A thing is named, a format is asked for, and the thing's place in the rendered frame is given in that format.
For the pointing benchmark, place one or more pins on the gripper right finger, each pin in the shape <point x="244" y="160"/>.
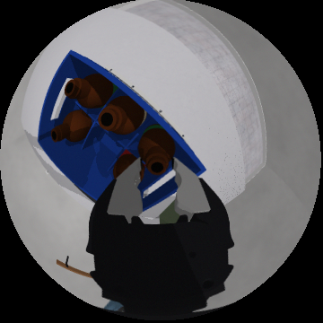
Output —
<point x="198" y="201"/>

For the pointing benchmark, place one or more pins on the blue crate with dividers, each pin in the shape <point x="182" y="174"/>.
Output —
<point x="87" y="163"/>

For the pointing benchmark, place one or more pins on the brown bottle with blue label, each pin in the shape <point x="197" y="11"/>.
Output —
<point x="75" y="128"/>

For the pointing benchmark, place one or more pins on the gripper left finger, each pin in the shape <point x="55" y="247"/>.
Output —
<point x="119" y="202"/>

